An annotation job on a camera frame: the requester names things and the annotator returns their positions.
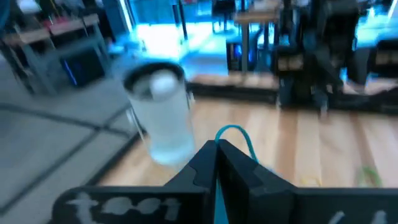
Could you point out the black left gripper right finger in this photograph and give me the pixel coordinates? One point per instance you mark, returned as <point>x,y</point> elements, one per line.
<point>248,193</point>

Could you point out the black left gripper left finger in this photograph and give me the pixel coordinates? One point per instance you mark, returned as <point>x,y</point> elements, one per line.
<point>186,199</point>

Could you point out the green rubber band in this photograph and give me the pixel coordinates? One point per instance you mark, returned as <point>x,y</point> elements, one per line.
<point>370,177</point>

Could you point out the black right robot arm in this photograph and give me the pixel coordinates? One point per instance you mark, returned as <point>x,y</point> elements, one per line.
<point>329,37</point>

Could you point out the white mug with ball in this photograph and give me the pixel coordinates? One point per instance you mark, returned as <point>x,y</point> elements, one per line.
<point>161,118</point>

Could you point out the wooden table grey leg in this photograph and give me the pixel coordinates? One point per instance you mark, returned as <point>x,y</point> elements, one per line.
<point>245,40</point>

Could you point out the black computer tower blue light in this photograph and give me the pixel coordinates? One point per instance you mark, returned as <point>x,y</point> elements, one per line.
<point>87,70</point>

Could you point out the grey desk with wooden top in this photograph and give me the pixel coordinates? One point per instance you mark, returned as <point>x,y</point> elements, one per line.
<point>31,35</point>

